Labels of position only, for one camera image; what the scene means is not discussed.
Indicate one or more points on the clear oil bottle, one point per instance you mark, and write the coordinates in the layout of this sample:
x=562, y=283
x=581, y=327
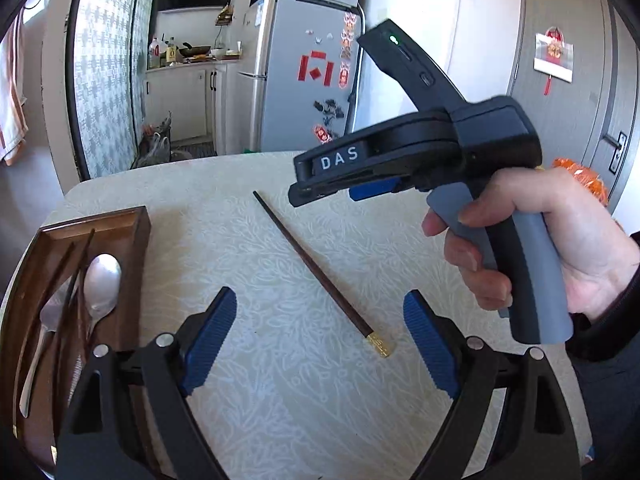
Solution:
x=154, y=52

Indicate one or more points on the silver metal spoon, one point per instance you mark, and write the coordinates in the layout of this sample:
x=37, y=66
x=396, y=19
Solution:
x=102, y=277

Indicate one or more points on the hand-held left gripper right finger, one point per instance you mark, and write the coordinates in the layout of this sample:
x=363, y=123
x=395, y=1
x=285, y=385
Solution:
x=427, y=340

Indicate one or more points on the red paper fridge decoration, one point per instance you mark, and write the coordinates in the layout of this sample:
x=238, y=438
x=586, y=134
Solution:
x=316, y=69

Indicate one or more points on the orange striped towel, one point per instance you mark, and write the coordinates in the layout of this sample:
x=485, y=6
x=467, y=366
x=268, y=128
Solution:
x=12, y=110

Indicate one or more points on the brown wooden tray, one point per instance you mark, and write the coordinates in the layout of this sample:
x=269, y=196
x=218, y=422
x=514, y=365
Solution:
x=120, y=317

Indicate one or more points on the red white hanging calendar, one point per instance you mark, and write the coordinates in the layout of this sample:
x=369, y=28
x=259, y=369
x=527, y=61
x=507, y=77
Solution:
x=554, y=57

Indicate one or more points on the orange snack bag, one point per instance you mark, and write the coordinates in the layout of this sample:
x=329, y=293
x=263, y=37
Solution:
x=585, y=177

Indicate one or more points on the person's right forearm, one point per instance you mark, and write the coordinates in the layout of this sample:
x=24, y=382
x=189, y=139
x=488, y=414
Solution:
x=615, y=350

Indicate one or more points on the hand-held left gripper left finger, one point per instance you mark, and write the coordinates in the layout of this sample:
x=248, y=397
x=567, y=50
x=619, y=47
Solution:
x=210, y=345

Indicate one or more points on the white kitchen cabinet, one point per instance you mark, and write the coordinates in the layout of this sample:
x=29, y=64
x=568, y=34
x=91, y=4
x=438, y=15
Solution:
x=185, y=105

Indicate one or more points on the silver refrigerator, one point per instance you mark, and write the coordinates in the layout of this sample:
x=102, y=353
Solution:
x=295, y=85

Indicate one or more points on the brown wooden chopstick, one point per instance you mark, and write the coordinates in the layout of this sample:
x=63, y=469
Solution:
x=50, y=295
x=320, y=280

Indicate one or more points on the grey door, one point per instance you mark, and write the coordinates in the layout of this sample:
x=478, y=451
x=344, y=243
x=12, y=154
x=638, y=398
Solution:
x=565, y=110

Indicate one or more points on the cream patterned tablecloth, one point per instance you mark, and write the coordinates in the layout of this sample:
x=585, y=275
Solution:
x=300, y=410

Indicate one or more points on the plastic bags on floor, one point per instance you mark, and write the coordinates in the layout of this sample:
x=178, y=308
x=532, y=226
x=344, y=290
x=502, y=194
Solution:
x=157, y=142

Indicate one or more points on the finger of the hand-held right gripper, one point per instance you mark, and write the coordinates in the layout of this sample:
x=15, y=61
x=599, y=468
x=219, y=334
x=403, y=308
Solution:
x=372, y=189

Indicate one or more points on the black wok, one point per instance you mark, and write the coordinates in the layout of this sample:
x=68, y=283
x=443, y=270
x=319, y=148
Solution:
x=195, y=51

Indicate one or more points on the patterned glass sliding door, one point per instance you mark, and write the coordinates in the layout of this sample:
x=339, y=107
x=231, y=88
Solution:
x=107, y=85

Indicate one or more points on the person's right hand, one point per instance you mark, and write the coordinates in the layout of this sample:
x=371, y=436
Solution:
x=580, y=240

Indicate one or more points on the silver fork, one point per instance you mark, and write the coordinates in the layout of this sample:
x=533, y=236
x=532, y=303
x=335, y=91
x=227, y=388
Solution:
x=48, y=314

